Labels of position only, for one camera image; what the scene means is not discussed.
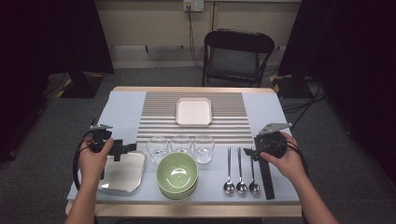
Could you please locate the clear drinking glass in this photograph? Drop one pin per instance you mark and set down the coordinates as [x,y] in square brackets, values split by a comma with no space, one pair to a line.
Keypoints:
[204,149]
[157,151]
[181,143]

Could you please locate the striped woven placemat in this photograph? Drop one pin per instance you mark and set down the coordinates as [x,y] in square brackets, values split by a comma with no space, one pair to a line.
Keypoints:
[158,115]

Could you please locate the black folding chair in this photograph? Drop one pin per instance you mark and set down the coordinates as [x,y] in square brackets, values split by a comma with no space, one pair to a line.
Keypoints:
[238,42]

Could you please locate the person's right hand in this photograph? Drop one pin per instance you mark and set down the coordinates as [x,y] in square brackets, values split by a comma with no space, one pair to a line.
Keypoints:
[288,165]

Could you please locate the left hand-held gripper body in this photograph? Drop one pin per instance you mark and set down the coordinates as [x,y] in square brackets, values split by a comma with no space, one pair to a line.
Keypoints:
[101,137]

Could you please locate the bundle of black chopsticks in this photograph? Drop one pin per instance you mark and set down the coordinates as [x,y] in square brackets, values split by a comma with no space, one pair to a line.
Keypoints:
[268,183]

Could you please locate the white wall socket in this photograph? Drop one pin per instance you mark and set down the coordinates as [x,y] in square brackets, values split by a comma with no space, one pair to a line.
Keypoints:
[193,5]

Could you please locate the black curtain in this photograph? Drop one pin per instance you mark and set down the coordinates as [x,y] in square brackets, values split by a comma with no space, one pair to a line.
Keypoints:
[46,37]
[351,62]

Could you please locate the small dark strip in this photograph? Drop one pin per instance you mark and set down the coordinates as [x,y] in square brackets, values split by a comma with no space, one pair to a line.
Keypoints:
[93,121]

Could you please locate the silver spoon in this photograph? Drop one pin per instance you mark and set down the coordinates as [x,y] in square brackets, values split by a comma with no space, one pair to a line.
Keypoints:
[241,187]
[229,186]
[254,188]

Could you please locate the black stand base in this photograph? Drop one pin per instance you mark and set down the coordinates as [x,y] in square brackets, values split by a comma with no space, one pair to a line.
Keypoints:
[82,87]
[291,88]

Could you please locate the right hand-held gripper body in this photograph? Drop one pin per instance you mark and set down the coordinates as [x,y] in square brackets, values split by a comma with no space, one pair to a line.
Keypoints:
[271,143]

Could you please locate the person's left hand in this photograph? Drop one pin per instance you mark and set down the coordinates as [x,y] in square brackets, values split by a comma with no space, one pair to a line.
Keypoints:
[93,165]

